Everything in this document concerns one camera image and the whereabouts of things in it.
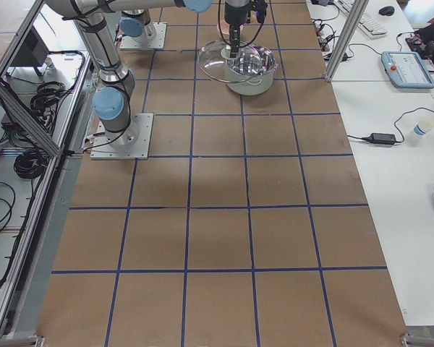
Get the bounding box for glass pot lid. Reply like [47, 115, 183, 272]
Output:
[197, 40, 272, 84]

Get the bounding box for paper cup with blue band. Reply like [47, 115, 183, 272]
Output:
[413, 116, 434, 144]

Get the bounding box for blue teach pendant tablet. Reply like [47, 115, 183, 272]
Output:
[380, 51, 434, 89]

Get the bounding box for coiled black cables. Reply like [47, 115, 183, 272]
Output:
[13, 147, 48, 180]

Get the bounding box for pale green cooking pot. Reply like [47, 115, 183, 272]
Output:
[225, 45, 278, 96]

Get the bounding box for aluminium frame post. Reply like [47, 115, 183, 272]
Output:
[324, 0, 369, 82]

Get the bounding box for black power adapter with cable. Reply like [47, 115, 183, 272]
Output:
[347, 107, 434, 146]

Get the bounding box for black computer mouse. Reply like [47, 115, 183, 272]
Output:
[378, 6, 395, 17]

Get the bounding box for pink bowl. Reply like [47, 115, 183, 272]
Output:
[216, 20, 230, 35]

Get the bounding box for white keyboard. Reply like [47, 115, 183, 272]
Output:
[334, 0, 388, 39]

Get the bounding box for black gripper over pot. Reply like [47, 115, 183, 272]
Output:
[224, 0, 268, 58]

